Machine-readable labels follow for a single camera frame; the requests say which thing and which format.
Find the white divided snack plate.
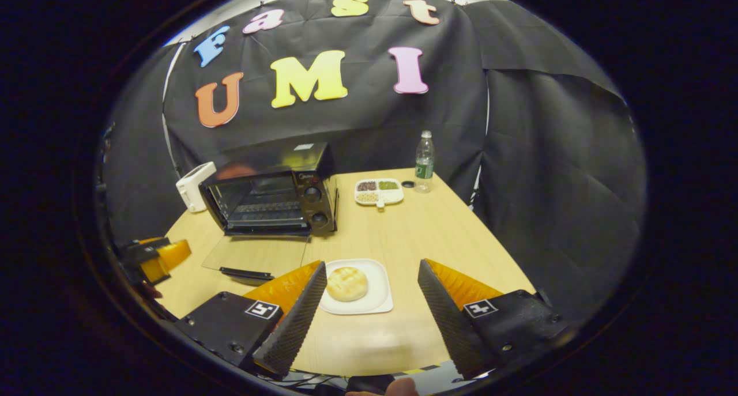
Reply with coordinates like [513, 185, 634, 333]
[354, 179, 404, 210]

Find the round bread bun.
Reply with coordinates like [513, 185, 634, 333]
[326, 267, 368, 303]

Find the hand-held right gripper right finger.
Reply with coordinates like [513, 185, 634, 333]
[418, 259, 568, 380]

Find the black backdrop cloth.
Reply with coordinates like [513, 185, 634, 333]
[101, 0, 646, 322]

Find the black electric oven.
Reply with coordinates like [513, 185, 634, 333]
[199, 142, 341, 285]

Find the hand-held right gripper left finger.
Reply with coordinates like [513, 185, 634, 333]
[176, 261, 328, 379]

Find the white square plate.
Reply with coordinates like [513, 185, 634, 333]
[319, 259, 394, 315]

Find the white toaster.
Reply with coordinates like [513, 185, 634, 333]
[176, 161, 217, 213]

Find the clear plastic water bottle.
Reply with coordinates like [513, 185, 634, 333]
[415, 131, 435, 194]

